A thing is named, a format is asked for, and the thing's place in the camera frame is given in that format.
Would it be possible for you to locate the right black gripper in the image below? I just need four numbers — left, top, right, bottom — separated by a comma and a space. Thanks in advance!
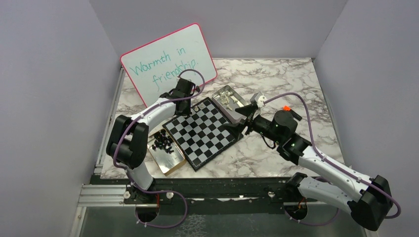
222, 104, 283, 144

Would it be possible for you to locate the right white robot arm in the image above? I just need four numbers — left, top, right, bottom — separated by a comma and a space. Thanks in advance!
222, 104, 394, 231

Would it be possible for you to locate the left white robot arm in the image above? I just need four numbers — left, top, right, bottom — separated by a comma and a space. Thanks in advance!
106, 78, 196, 203

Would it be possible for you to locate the pile of white chess pieces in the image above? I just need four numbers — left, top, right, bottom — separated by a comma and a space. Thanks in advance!
220, 90, 237, 111

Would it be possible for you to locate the silver tin with white pieces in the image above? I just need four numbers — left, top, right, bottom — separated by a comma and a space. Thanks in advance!
211, 85, 249, 123

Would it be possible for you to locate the pile of black chess pieces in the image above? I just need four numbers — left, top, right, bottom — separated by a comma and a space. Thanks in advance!
152, 129, 174, 154

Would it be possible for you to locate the gold tin with black pieces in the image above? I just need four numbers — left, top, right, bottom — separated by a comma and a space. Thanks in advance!
147, 129, 186, 176

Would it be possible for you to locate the black marker orange cap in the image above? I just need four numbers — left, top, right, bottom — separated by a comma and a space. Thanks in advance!
283, 106, 302, 121

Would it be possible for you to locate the pink framed whiteboard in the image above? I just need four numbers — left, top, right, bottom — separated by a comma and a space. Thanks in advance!
120, 23, 218, 107

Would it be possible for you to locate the black white chessboard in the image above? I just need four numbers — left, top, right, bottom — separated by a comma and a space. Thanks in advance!
163, 97, 239, 171

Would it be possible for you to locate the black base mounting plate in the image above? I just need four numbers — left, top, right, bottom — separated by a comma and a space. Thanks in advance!
90, 175, 317, 220

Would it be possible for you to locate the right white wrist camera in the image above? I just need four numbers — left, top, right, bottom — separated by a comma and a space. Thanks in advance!
250, 92, 267, 108

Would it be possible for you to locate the aluminium rail frame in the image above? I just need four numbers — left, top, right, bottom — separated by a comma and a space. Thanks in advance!
70, 67, 380, 237

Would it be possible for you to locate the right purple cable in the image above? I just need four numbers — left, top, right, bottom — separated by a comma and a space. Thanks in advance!
258, 92, 402, 227

